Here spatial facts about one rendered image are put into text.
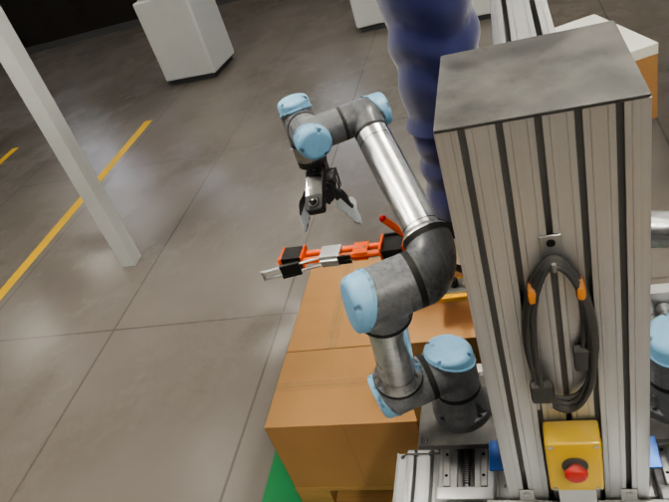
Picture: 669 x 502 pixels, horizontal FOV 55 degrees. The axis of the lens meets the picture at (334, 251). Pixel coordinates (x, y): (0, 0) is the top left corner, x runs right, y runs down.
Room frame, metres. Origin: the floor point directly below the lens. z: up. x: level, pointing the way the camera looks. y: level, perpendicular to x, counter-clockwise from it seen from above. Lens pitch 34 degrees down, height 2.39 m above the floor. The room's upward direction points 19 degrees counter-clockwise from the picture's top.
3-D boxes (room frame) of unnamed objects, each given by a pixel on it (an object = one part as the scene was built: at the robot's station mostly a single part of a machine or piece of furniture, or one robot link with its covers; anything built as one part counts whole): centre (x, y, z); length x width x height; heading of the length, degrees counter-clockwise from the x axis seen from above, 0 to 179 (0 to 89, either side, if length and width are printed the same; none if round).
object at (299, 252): (1.83, 0.14, 1.18); 0.08 x 0.07 x 0.05; 68
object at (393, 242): (1.69, -0.19, 1.18); 0.10 x 0.08 x 0.06; 158
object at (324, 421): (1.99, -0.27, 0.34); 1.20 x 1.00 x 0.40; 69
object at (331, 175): (1.40, -0.02, 1.66); 0.09 x 0.08 x 0.12; 159
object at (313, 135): (1.30, -0.05, 1.82); 0.11 x 0.11 x 0.08; 5
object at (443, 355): (1.11, -0.17, 1.20); 0.13 x 0.12 x 0.14; 95
